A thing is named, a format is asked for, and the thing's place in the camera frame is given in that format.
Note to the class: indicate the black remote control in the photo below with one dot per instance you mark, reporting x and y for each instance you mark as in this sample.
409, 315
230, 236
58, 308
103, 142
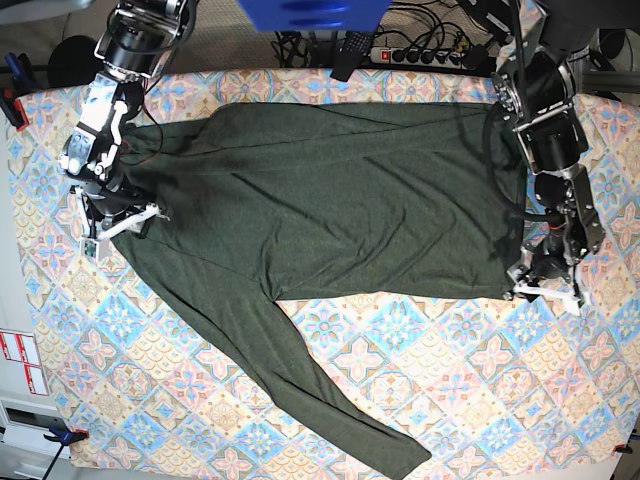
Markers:
356, 45

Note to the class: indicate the black round stand base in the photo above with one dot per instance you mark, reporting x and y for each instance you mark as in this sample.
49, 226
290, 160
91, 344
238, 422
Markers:
73, 62

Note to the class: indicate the red white labels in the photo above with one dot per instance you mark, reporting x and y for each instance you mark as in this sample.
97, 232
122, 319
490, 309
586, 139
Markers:
21, 364

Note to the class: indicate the dark green long-sleeve shirt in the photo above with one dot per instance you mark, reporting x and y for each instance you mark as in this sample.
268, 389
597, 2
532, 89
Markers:
268, 202

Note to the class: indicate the red clamp lower right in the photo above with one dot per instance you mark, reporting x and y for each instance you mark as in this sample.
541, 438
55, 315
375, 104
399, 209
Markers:
623, 449

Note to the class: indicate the blue clamp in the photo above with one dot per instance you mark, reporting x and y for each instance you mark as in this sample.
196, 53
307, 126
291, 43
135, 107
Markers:
64, 438
11, 105

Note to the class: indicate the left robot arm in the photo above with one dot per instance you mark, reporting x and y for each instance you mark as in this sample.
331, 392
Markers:
535, 91

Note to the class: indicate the blue clamp upper left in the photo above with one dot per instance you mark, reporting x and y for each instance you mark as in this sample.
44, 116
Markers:
11, 105

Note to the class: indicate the white power strip red switch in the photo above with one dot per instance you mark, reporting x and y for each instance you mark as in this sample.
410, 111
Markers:
416, 57

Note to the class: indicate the blue clamp lower left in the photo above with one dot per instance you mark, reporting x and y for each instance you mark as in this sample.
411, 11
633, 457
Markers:
64, 438

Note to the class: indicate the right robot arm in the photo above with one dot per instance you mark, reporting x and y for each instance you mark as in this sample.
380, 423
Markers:
140, 40

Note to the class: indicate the patterned pastel tablecloth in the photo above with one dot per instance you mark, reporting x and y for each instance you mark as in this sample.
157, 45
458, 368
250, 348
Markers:
490, 388

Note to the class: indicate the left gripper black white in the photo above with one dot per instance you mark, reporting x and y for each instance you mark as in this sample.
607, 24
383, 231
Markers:
544, 261

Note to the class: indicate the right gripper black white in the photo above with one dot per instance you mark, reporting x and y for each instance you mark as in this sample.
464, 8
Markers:
106, 214

